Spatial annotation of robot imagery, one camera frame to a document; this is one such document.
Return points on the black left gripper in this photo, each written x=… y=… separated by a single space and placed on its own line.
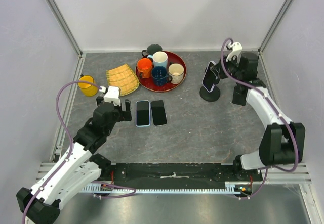
x=124 y=115

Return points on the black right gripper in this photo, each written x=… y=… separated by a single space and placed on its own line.
x=218 y=70

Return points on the lavender cased phone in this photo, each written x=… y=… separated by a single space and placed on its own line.
x=208 y=81

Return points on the black round-base phone stand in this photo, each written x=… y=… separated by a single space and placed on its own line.
x=212 y=96

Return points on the light blue cased phone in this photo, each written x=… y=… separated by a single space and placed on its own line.
x=142 y=113

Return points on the clear cased black phone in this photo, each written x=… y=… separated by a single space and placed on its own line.
x=158 y=113

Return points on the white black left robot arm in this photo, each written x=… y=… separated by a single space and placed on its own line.
x=79 y=166

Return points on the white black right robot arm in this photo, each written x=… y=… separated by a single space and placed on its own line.
x=283 y=140

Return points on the black block phone stand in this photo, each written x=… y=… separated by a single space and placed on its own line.
x=239 y=95

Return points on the yellow mug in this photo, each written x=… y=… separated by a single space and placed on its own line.
x=86 y=86

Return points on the woven bamboo tray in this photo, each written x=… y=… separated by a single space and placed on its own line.
x=124 y=78

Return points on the cream dimpled mug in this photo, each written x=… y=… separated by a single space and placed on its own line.
x=176 y=71

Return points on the red round tray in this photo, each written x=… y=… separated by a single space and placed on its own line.
x=148 y=82

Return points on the orange mug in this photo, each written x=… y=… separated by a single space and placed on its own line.
x=144 y=68

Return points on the dark blue mug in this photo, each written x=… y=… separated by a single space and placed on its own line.
x=160 y=76

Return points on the light blue mug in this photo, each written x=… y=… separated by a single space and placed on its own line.
x=159 y=58

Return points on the dark grey mug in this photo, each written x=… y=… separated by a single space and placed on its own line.
x=151 y=50

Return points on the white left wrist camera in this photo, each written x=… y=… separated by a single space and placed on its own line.
x=111 y=94

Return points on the right aluminium frame post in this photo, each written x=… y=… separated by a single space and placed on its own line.
x=274 y=25

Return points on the aluminium frame post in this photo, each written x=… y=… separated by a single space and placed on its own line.
x=64 y=26
x=274 y=25

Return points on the grey slotted cable duct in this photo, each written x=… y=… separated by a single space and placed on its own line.
x=97 y=188

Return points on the left aluminium frame post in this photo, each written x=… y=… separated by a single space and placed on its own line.
x=64 y=26

